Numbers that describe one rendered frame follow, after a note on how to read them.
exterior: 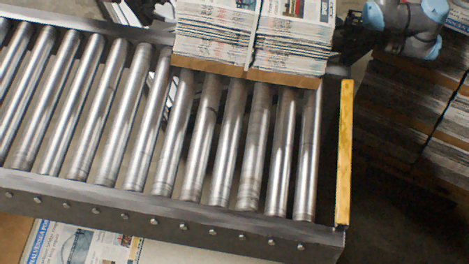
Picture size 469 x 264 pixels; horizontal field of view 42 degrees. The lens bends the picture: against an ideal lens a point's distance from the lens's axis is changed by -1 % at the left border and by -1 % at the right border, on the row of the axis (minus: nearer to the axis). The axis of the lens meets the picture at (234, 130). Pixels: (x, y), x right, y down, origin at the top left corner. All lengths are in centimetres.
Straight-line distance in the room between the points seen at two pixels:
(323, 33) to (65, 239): 121
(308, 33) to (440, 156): 96
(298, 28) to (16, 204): 75
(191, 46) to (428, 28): 62
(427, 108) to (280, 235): 91
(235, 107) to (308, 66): 20
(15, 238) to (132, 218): 94
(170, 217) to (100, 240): 89
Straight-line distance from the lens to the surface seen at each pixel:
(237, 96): 156
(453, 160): 228
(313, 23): 144
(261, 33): 147
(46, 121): 153
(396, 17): 167
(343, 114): 156
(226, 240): 140
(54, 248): 223
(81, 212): 143
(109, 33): 169
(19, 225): 229
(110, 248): 221
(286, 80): 158
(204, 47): 154
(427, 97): 208
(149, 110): 152
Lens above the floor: 199
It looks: 53 degrees down
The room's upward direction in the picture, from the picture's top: 10 degrees clockwise
